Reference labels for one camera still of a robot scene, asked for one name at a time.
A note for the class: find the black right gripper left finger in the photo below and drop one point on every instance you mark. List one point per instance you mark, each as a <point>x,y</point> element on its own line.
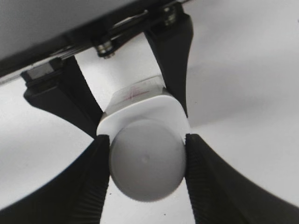
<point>75,196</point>

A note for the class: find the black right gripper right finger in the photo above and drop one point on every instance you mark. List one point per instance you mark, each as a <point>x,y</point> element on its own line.
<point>221,195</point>

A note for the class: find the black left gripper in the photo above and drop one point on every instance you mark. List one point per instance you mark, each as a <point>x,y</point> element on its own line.
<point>32,31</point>

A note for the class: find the white plastic bottle cap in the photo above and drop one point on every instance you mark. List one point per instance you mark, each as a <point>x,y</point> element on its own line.
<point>147,160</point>

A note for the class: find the white yili yogurt bottle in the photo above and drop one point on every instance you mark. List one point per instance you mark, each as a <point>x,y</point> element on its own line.
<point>147,99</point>

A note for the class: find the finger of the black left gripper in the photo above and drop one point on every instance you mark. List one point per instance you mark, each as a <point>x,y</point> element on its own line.
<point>171,46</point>

